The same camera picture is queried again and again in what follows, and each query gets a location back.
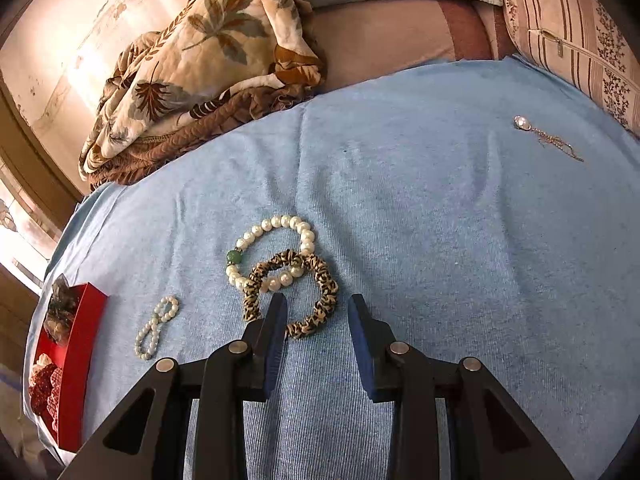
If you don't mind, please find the light blue towel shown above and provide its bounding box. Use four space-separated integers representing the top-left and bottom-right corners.
22 55 640 480

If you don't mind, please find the pearl bracelet with green bead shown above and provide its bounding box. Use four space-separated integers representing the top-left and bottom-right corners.
225 214 319 292

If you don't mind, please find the red box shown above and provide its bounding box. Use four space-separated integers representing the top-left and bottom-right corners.
25 282 109 454

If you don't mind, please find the pink bed sheet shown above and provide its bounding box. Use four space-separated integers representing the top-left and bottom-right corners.
305 0 516 97

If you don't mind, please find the striped floral pink pillow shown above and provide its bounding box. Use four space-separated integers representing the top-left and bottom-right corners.
497 0 640 141

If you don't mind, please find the small pearl bracelet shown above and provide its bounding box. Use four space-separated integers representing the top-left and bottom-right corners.
133 295 180 360

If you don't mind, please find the floral leaf print blanket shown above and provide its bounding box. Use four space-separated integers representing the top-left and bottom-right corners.
79 0 327 191

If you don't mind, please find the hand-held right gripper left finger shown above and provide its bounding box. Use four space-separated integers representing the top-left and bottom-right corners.
57 293 289 480

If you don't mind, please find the pearl pendant chain necklace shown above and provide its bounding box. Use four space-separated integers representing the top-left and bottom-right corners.
513 114 585 163

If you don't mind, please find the black mesh studded scrunchie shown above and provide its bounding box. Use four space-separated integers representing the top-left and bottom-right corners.
44 274 82 347

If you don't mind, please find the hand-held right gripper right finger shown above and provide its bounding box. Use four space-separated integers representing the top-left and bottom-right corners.
348 293 576 480

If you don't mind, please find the leopard print scrunchie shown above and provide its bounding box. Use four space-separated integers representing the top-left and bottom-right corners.
242 249 340 340

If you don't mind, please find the dark red polka dot scrunchie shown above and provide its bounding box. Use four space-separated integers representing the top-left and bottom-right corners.
28 363 59 417

